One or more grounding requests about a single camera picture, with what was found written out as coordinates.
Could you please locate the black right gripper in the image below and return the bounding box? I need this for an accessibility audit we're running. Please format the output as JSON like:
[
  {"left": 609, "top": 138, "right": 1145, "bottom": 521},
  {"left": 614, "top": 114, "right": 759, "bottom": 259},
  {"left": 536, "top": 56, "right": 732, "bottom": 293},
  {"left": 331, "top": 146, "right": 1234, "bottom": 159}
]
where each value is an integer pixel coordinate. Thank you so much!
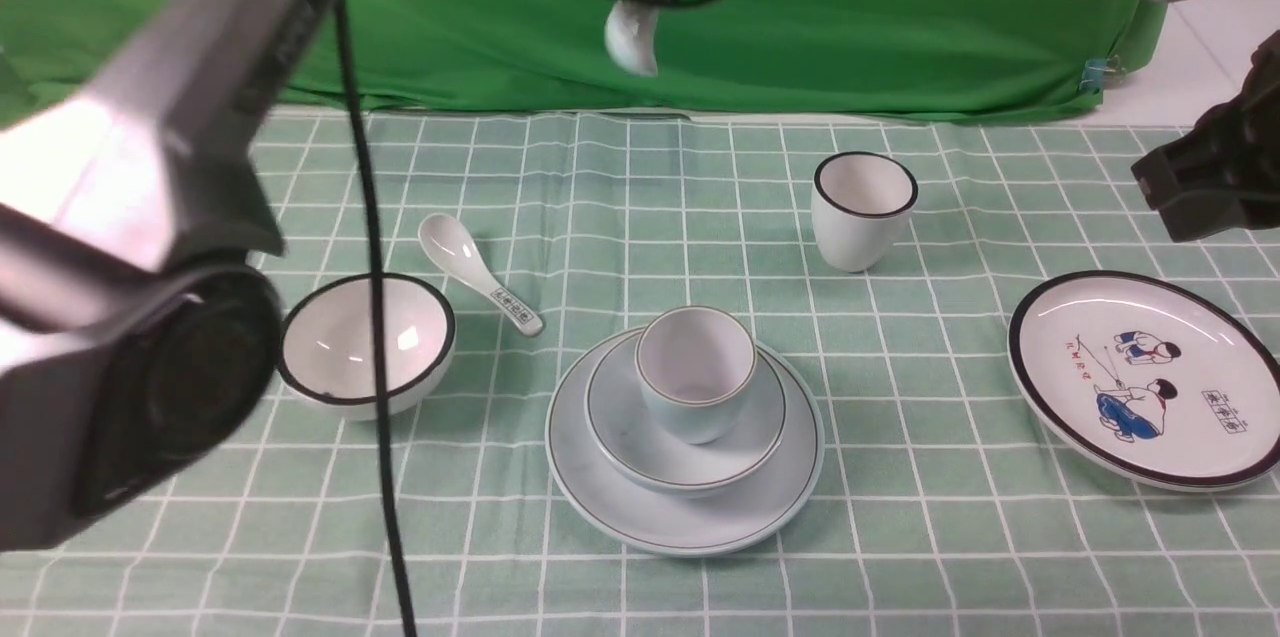
[{"left": 1132, "top": 35, "right": 1279, "bottom": 242}]

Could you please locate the pale blue ceramic spoon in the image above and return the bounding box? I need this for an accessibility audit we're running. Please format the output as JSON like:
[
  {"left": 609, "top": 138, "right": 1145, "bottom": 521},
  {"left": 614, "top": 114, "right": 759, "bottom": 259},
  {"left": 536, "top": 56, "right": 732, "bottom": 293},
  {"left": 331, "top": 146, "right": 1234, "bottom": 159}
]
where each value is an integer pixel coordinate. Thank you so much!
[{"left": 604, "top": 0, "right": 659, "bottom": 77}]

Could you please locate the pale blue cup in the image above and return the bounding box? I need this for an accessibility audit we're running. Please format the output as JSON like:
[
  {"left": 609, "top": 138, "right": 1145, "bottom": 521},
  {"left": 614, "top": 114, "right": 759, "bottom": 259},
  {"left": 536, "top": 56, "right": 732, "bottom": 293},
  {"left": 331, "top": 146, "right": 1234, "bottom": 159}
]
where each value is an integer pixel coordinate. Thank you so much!
[{"left": 634, "top": 304, "right": 759, "bottom": 445}]

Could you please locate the pale blue shallow bowl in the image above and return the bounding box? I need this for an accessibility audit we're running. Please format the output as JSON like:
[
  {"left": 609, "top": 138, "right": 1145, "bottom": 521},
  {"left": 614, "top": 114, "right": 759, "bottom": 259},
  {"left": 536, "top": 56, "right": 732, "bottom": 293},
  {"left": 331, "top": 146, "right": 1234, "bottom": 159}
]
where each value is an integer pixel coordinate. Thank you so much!
[{"left": 585, "top": 333, "right": 790, "bottom": 498}]

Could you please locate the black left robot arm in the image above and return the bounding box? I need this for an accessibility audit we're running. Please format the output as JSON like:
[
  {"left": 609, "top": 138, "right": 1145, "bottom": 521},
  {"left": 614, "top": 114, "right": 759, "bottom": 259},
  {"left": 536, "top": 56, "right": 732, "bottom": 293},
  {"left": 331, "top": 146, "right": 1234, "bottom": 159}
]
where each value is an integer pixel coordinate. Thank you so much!
[{"left": 1, "top": 0, "right": 338, "bottom": 553}]

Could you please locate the blue clip on backdrop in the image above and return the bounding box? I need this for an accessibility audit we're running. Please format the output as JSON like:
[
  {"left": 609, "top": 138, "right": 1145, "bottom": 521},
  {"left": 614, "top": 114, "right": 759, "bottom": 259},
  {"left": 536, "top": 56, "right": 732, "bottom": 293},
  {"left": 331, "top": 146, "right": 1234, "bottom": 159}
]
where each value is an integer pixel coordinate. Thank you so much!
[{"left": 1078, "top": 58, "right": 1114, "bottom": 95}]

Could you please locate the white plate cartoon print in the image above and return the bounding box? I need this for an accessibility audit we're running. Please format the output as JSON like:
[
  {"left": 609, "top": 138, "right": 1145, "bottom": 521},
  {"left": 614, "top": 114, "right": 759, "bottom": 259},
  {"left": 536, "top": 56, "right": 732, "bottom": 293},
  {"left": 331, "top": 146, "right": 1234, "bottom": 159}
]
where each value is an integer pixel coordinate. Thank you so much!
[{"left": 1007, "top": 271, "right": 1279, "bottom": 492}]

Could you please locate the green backdrop cloth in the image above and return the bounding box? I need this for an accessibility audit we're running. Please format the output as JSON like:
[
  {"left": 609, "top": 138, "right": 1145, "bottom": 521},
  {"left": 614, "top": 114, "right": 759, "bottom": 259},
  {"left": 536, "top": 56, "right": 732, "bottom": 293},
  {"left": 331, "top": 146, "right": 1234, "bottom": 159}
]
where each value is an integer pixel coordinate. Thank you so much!
[{"left": 1, "top": 0, "right": 1166, "bottom": 123}]

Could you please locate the white cup black rim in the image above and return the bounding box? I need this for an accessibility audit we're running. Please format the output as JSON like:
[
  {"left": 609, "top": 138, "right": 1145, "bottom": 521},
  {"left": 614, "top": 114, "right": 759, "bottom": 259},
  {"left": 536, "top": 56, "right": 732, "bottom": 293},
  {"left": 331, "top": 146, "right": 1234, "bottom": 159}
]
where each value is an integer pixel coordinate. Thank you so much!
[{"left": 810, "top": 151, "right": 920, "bottom": 272}]

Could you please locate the green checkered tablecloth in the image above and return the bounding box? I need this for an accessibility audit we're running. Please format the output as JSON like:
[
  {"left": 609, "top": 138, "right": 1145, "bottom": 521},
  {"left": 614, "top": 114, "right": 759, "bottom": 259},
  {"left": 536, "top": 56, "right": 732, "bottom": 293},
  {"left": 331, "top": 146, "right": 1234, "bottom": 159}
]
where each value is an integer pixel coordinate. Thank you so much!
[{"left": 0, "top": 111, "right": 1280, "bottom": 637}]

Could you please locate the white bowl black rim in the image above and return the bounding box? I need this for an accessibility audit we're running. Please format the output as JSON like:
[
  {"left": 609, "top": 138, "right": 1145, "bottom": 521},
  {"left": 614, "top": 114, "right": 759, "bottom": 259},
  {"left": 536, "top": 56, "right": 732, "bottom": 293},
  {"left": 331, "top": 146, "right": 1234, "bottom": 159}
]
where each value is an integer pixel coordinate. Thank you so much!
[{"left": 279, "top": 272, "right": 458, "bottom": 420}]

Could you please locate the pale blue flat plate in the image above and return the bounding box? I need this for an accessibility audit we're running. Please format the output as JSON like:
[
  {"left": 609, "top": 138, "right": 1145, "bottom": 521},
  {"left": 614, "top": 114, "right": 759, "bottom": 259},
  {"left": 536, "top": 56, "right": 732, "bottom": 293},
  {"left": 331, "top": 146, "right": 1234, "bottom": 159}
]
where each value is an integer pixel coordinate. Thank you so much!
[{"left": 544, "top": 330, "right": 826, "bottom": 558}]

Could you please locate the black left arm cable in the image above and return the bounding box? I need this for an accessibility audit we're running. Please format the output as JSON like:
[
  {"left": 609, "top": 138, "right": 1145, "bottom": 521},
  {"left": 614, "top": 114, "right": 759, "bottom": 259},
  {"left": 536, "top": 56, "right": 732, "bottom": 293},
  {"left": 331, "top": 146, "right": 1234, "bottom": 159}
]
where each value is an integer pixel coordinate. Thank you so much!
[{"left": 332, "top": 0, "right": 791, "bottom": 637}]

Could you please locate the white spoon patterned handle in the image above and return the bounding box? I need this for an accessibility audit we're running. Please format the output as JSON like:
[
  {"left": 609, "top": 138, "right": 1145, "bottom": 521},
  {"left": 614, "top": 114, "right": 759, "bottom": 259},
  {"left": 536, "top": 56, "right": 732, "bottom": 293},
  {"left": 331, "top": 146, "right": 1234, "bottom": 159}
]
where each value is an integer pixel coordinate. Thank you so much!
[{"left": 419, "top": 214, "right": 545, "bottom": 336}]

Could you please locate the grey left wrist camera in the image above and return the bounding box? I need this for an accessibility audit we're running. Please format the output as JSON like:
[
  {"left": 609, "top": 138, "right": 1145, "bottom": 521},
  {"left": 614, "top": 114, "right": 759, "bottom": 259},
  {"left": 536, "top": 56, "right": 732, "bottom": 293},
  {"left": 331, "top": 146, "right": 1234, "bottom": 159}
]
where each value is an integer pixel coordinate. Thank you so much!
[{"left": 3, "top": 0, "right": 334, "bottom": 272}]

